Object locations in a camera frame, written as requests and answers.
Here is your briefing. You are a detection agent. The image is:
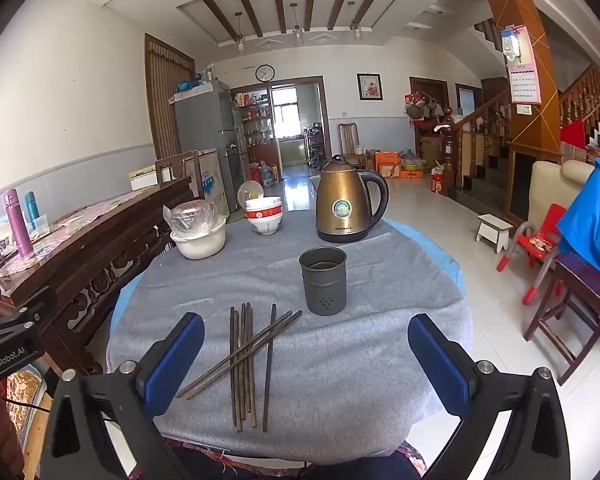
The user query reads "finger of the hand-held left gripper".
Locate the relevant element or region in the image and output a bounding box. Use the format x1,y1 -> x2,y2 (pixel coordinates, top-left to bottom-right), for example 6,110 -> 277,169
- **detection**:
0,286 -> 59,337

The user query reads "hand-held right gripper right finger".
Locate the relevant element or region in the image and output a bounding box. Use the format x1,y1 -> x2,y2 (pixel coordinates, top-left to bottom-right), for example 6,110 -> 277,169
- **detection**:
407,312 -> 571,480

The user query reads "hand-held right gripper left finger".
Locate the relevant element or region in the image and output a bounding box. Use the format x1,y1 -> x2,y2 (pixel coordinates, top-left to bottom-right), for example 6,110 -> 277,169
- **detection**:
40,311 -> 206,480

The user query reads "pile of dark chopsticks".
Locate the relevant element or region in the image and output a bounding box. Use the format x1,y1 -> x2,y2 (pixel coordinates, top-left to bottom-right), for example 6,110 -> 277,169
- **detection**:
176,302 -> 304,433

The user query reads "grey metal utensil holder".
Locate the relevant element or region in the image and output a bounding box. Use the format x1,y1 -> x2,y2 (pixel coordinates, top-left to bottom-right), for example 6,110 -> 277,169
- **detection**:
298,246 -> 349,317

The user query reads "tray of golden dried food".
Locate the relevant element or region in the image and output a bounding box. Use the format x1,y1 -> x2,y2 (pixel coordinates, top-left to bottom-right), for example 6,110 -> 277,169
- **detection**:
5,365 -> 48,453

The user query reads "dark carved wooden table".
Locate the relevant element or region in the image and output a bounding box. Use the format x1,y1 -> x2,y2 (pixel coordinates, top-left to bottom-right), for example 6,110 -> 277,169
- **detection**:
0,176 -> 193,376

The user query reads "pink bottle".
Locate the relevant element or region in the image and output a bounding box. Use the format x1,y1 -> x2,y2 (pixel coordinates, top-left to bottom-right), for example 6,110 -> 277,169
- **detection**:
1,188 -> 34,258

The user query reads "grey tablecloth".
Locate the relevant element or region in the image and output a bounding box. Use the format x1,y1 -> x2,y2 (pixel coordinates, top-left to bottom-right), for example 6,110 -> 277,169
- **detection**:
106,207 -> 473,461

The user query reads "teal bottle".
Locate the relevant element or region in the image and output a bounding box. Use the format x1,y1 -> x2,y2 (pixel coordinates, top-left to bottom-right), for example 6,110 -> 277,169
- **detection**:
24,191 -> 39,231

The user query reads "floral table cover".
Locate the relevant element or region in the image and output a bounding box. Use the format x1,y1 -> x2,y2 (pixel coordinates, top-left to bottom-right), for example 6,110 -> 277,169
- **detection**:
0,191 -> 161,281

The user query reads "white ceramic pot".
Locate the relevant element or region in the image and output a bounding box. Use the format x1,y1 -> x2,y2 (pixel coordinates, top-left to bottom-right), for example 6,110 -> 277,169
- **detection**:
170,217 -> 227,261

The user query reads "blue underlay cloth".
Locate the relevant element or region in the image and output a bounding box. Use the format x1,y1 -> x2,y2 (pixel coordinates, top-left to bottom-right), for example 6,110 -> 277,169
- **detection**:
107,219 -> 463,346

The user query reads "small white stool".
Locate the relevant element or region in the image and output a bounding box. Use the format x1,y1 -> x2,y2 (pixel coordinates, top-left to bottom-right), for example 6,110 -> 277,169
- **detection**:
476,214 -> 514,254

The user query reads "person's dark blue clothing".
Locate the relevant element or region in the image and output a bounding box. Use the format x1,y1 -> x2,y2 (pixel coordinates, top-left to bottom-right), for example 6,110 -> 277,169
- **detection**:
167,440 -> 428,480

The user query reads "red plastic chair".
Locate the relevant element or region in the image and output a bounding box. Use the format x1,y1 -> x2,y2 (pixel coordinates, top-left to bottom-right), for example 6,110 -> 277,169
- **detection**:
496,203 -> 568,306

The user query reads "white bowl with red band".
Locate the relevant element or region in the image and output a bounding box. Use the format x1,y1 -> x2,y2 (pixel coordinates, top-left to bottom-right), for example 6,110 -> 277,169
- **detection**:
246,209 -> 283,236

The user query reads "dark wooden stool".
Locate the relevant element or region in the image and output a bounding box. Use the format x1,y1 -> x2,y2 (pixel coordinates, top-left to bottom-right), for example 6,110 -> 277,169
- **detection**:
524,252 -> 600,386

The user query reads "white chest freezer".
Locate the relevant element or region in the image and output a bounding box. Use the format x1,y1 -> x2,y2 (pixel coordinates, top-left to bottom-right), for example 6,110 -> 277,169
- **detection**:
128,149 -> 231,216

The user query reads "white electric fan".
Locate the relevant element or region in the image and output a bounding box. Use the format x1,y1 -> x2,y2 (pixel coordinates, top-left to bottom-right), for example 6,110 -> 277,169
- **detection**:
236,180 -> 265,213

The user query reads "bronze electric kettle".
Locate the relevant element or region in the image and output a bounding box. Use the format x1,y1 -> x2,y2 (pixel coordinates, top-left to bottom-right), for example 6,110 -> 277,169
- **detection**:
315,154 -> 390,244

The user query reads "brown wooden chair back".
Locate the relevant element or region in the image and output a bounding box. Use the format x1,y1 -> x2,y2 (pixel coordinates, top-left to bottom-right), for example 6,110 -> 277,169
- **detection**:
155,150 -> 201,198

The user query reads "orange cardboard box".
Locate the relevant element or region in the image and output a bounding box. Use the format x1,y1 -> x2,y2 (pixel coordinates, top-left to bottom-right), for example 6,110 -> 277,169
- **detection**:
375,150 -> 401,179

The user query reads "cream sofa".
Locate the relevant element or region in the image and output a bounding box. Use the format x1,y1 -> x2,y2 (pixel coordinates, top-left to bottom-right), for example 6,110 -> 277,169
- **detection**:
528,160 -> 598,226

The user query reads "grey refrigerator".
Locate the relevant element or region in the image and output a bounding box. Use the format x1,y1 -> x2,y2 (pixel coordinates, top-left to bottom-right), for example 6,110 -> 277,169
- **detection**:
169,79 -> 246,216

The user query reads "tall-backed wooden chair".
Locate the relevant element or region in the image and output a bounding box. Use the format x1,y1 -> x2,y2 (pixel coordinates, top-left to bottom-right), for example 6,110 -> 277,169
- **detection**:
338,123 -> 368,168

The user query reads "wooden stair railing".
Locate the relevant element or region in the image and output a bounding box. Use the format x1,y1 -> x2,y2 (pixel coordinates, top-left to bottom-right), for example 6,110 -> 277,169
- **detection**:
442,65 -> 600,196

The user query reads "shelf with bottles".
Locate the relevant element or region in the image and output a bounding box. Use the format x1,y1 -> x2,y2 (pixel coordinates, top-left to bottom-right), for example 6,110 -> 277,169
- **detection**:
232,89 -> 274,182

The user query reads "brown curtain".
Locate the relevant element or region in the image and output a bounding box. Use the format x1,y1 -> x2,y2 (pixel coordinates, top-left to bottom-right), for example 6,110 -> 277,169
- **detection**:
144,33 -> 197,161

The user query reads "orange wooden pillar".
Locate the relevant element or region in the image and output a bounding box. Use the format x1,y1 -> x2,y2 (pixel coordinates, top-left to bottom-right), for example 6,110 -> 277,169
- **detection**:
472,0 -> 563,151

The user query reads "framed wall picture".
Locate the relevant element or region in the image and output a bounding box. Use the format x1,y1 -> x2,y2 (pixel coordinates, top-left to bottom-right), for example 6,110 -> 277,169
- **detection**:
356,73 -> 383,101

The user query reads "wall calendar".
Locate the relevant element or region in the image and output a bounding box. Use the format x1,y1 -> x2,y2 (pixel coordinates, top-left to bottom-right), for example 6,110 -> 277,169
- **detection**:
500,25 -> 540,106

